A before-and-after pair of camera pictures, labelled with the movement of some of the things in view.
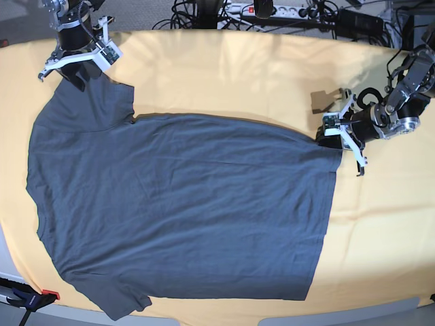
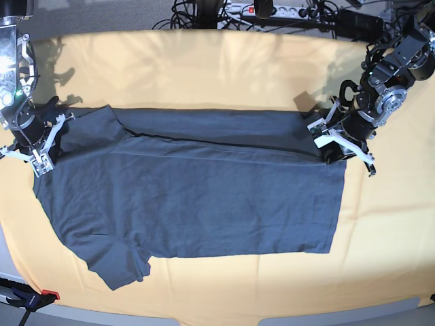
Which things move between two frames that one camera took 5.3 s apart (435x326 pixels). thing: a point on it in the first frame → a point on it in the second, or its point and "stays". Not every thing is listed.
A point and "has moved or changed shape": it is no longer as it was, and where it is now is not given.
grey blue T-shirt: (174, 206) has moved or changed shape
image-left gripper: (74, 37) → (28, 129)
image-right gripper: (362, 125) → (357, 126)
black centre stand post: (207, 14) stays
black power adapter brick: (355, 24) stays
